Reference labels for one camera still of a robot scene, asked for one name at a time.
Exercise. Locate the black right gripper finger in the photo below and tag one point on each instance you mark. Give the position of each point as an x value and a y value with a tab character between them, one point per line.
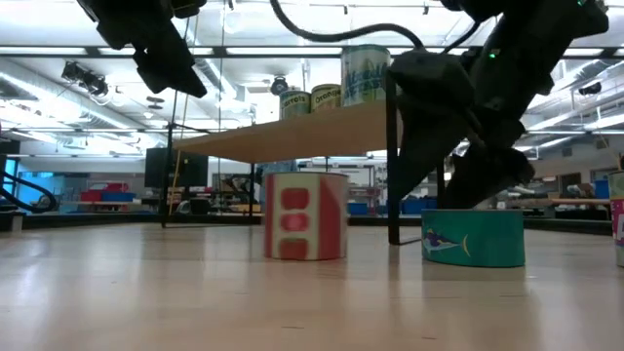
487	180
424	146

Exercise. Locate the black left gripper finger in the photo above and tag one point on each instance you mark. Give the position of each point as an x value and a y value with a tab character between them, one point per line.
168	70

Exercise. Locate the teal tuna can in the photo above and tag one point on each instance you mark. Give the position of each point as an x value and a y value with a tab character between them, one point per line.
473	239

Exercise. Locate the tall mixed vegetables can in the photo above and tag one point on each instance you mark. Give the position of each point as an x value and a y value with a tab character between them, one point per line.
365	75

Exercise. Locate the orange label tin can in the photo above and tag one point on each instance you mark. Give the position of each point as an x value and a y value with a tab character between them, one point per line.
325	97

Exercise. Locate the carrots label tin can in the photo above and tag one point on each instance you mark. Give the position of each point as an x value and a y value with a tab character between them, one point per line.
295	105

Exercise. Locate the red white tomato can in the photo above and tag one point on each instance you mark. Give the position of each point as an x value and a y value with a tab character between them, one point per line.
304	217

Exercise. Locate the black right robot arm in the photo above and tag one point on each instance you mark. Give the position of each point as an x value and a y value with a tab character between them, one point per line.
546	44

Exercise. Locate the black overhead beam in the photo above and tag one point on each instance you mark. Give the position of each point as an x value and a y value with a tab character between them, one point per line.
219	51

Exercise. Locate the blue storage bin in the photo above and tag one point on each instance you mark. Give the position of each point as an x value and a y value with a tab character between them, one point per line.
414	205
358	208
119	197

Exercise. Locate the black ceiling spotlight cluster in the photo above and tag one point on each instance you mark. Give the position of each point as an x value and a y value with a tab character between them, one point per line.
85	78

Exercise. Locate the black monitor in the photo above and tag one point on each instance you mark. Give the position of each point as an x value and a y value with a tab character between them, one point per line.
166	168

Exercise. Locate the round black ceiling device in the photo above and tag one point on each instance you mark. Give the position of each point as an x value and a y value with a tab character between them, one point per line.
279	86

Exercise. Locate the red storage bin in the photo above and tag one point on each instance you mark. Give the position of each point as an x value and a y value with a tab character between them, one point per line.
105	187

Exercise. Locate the pink and green can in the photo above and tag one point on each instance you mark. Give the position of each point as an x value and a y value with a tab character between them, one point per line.
618	219

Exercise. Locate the person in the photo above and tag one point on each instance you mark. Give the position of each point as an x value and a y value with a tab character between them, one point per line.
278	167

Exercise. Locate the silver ceiling duct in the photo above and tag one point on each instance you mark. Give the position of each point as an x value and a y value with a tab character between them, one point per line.
219	78

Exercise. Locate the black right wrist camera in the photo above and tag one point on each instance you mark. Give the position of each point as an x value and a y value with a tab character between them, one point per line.
434	78

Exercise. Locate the black ceiling camera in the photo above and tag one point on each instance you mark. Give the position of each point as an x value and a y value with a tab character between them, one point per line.
590	89

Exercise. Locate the wooden shelf with black frame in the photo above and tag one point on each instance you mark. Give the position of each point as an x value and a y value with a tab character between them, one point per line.
302	139

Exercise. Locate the black aluminium table frame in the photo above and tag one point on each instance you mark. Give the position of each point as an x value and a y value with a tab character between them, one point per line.
97	220

